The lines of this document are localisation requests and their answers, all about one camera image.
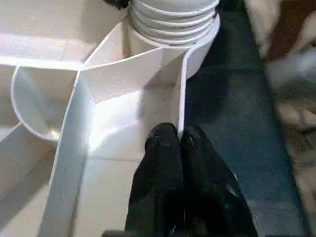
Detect white plastic table top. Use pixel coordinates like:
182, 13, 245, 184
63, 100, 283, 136
0, 0, 220, 237

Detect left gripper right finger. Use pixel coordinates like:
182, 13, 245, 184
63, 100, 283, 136
181, 125, 258, 237

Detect black work mat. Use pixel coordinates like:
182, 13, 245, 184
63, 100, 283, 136
184, 0, 309, 237

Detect white plastic table leg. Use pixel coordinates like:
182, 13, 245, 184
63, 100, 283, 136
127, 0, 220, 47

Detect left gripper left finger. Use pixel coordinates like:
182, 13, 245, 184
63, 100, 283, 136
124, 122, 184, 237

